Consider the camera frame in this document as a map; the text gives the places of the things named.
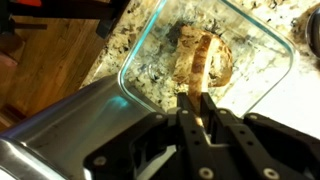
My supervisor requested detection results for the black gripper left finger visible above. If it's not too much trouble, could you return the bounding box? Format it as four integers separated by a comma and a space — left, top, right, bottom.
83, 92, 221, 180

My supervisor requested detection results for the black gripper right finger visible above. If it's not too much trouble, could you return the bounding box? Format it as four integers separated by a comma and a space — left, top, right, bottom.
199, 92, 320, 180

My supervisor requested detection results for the stainless steel two-slot toaster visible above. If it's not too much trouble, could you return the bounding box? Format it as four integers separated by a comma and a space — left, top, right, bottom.
0, 73, 178, 180

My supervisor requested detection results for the clear glass baking dish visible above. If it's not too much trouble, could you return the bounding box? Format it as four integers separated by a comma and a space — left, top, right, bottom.
118, 0, 298, 118

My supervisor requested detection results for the black metal stand foot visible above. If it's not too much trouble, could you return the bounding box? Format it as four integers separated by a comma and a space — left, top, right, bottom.
0, 0, 132, 40

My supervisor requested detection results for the black clamp orange tip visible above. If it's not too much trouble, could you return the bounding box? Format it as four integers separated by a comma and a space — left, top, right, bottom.
15, 0, 43, 8

